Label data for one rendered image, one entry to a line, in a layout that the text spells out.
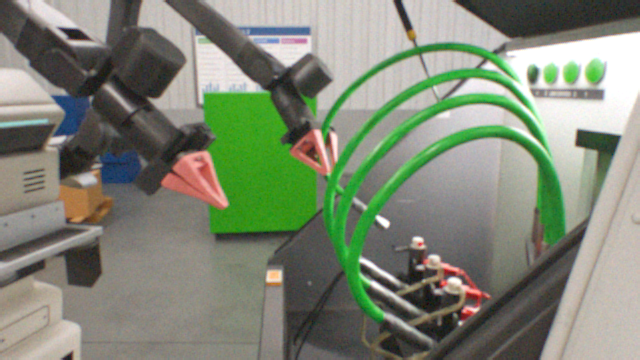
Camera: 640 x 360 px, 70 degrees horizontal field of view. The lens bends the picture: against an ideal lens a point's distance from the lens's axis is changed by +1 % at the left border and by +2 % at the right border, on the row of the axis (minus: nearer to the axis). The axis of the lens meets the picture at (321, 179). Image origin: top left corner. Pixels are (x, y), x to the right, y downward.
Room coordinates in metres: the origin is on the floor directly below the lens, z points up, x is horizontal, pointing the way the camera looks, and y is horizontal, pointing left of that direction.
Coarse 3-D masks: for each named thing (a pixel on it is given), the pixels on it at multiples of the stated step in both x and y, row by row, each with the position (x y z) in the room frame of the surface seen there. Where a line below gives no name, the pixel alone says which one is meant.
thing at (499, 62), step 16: (416, 48) 0.77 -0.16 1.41; (432, 48) 0.77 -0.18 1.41; (448, 48) 0.76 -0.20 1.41; (464, 48) 0.75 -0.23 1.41; (480, 48) 0.75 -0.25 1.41; (384, 64) 0.79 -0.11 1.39; (496, 64) 0.74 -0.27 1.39; (336, 112) 0.82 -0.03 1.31; (320, 160) 0.82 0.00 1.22; (336, 192) 0.81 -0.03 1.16
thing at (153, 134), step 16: (144, 112) 0.56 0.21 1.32; (160, 112) 0.57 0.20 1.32; (128, 128) 0.56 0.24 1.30; (144, 128) 0.55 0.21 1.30; (160, 128) 0.55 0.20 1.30; (176, 128) 0.57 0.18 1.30; (192, 128) 0.55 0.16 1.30; (208, 128) 0.58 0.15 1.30; (144, 144) 0.54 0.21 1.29; (160, 144) 0.54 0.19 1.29; (176, 144) 0.54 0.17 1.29
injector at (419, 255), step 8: (416, 248) 0.69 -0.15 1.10; (424, 248) 0.69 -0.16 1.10; (416, 256) 0.69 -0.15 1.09; (424, 256) 0.69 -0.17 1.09; (408, 264) 0.70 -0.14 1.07; (400, 272) 0.70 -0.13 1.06; (408, 272) 0.70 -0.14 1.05; (416, 272) 0.69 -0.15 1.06; (400, 280) 0.69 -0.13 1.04; (408, 280) 0.69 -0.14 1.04; (416, 280) 0.69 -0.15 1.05; (416, 328) 0.69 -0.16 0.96
